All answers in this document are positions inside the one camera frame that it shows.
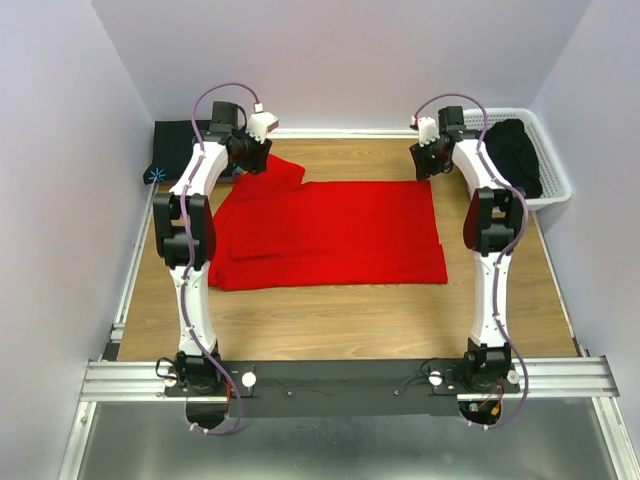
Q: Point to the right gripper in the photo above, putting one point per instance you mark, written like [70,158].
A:
[426,161]

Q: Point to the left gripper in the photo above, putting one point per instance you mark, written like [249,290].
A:
[256,157]

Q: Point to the red t-shirt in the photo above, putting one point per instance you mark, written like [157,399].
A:
[277,229]

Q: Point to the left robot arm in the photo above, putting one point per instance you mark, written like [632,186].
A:
[186,239]

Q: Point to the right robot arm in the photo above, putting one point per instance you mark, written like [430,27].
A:
[493,226]

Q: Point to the folded black t-shirt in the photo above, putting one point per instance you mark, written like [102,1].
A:
[171,151]

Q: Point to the black clothes in basket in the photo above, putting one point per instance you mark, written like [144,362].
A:
[514,155]

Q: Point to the white plastic laundry basket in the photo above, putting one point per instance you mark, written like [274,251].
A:
[554,182]

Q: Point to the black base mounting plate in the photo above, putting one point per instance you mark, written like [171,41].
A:
[270,404]

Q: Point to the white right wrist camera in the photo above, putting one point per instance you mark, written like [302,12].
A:
[427,129]

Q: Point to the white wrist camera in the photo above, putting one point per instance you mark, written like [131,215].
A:
[427,129]
[261,123]

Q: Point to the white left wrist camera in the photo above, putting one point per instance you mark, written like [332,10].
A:
[261,123]

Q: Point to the aluminium frame rail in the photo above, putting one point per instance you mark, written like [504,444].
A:
[540,378]

